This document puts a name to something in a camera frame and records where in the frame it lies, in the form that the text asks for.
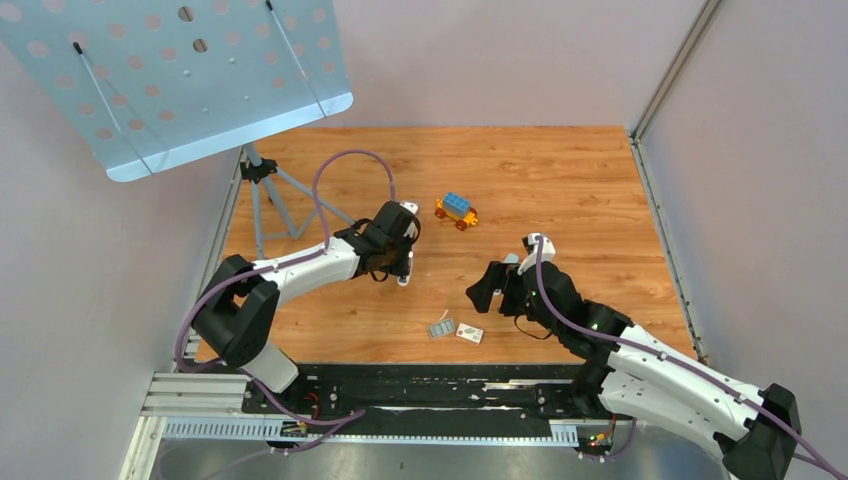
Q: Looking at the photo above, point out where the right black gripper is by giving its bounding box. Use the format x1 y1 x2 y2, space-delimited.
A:
466 260 563 336

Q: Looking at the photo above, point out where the white staple box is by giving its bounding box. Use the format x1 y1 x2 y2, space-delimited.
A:
456 323 484 344

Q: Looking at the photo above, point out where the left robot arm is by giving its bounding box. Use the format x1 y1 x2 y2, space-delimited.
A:
188 201 421 413

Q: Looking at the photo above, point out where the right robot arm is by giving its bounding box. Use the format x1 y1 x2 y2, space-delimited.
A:
466 261 801 479

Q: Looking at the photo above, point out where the toy brick car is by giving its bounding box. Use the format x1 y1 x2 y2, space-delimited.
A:
434 192 479 231

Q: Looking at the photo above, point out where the blue perforated music stand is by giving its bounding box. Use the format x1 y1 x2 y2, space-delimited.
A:
1 1 353 253

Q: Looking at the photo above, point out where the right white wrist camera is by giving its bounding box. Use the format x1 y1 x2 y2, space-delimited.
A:
517 232 556 275

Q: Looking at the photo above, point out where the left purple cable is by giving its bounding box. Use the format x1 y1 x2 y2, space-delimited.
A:
173 148 399 375

